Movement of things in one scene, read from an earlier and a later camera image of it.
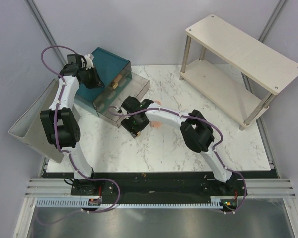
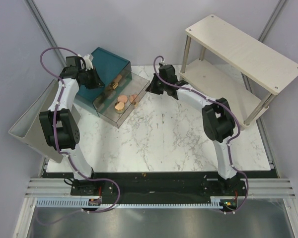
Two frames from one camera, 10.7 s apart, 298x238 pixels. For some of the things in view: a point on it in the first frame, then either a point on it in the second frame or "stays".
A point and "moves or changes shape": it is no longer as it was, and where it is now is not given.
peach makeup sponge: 155,124 moves or changes shape
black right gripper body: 131,121 -> 157,86
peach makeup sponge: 158,101 -> 122,98
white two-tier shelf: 239,74 stays
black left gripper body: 92,80 stays
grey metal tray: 29,129 stays
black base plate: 156,184 stays
